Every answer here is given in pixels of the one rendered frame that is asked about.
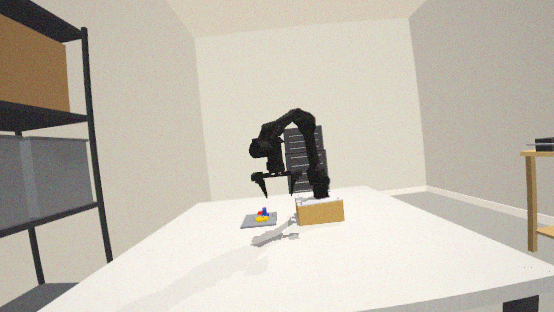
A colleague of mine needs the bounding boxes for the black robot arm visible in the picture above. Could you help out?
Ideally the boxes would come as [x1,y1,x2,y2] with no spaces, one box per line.
[249,108,331,200]

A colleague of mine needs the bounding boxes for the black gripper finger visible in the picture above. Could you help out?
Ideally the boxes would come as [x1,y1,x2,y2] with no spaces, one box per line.
[255,179,268,199]
[291,177,299,197]

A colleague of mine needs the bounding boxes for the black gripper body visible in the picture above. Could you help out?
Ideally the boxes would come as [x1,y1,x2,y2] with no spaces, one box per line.
[251,155,302,182]

